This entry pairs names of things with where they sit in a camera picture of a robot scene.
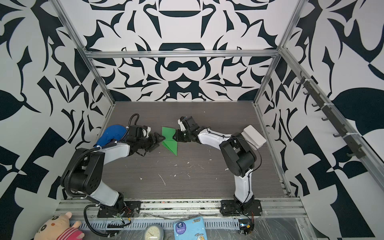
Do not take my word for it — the green square paper sheet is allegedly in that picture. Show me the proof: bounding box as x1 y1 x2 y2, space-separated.
162 127 178 156

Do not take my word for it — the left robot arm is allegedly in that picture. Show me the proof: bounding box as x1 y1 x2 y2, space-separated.
61 125 166 213

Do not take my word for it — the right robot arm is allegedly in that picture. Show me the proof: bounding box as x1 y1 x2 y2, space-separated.
173 117 257 210

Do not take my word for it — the blue cloth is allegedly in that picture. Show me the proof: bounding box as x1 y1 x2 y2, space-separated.
94 125 127 147

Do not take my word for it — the white box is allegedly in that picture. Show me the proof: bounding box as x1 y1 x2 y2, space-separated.
241 125 267 150

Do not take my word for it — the round clock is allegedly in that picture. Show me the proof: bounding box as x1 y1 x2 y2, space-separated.
144 224 164 240

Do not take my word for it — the blue booklet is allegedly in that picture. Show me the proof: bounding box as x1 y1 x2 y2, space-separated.
174 217 208 240

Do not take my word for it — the small electronics board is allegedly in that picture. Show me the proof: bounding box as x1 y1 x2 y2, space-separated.
239 219 255 235

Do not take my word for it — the plush toy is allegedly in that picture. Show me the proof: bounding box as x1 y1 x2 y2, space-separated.
34 212 85 240

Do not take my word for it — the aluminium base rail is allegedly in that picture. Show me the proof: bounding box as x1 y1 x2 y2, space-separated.
55 198 307 220

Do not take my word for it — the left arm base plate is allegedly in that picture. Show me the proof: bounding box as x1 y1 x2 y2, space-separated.
97 201 142 218

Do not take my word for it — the black corrugated cable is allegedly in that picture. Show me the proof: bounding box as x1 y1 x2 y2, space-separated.
64 113 141 238

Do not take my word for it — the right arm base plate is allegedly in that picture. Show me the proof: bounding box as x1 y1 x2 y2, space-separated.
220 199 263 217

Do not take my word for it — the white cable duct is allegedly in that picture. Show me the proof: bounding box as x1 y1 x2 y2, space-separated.
89 218 240 231

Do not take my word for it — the black hook rail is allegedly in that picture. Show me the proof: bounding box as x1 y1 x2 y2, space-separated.
297 71 367 159

